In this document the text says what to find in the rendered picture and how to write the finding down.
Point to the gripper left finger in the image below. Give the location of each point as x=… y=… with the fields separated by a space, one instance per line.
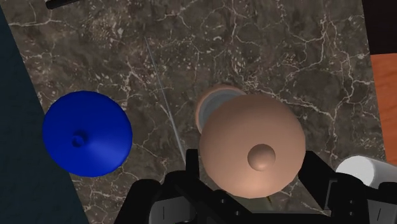
x=173 y=192

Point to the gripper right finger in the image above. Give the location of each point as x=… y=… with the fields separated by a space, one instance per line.
x=341 y=192

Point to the white cylinder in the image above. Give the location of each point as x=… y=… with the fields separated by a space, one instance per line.
x=359 y=169

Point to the tan cup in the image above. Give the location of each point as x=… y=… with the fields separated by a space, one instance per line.
x=214 y=102

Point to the tan round vase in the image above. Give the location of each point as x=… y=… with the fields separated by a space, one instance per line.
x=245 y=124

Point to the blue cone-shaped vase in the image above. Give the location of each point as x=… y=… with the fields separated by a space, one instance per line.
x=90 y=130

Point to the black bar-shaped object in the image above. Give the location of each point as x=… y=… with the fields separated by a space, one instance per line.
x=59 y=3

